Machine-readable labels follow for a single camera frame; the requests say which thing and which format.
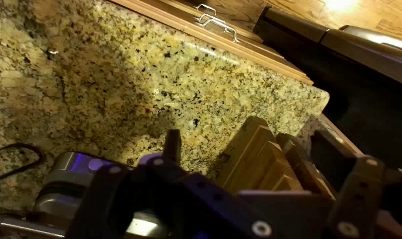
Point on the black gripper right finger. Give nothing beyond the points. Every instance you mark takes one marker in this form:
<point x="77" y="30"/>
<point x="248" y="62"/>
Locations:
<point x="360" y="186"/>

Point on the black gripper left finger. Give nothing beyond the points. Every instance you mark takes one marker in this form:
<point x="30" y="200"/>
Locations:
<point x="172" y="146"/>

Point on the striped dark wooden cutting board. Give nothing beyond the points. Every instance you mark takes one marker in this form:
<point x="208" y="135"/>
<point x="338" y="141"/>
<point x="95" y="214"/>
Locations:
<point x="253" y="154"/>

